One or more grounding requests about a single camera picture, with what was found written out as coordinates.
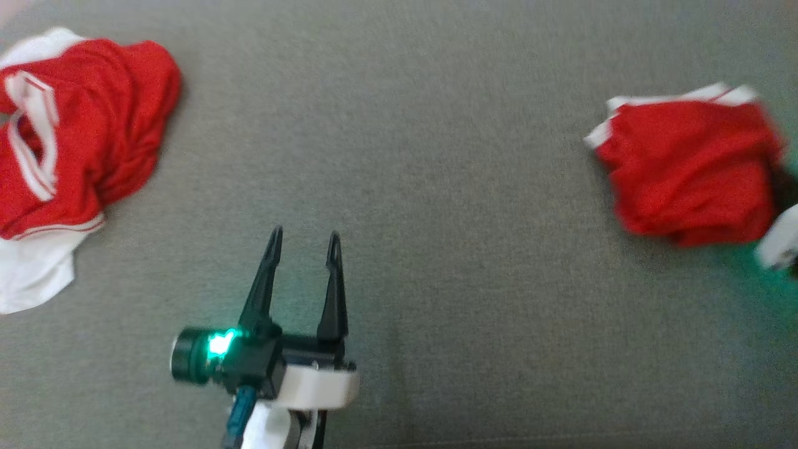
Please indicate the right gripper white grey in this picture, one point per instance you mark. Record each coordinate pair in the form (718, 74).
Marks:
(779, 243)

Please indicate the red mesh shorts white trim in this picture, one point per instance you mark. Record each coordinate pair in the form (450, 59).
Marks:
(686, 168)

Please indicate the red white numbered jersey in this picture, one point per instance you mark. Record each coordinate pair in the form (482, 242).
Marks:
(93, 125)

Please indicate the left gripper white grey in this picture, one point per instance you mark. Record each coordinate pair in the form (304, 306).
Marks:
(262, 362)

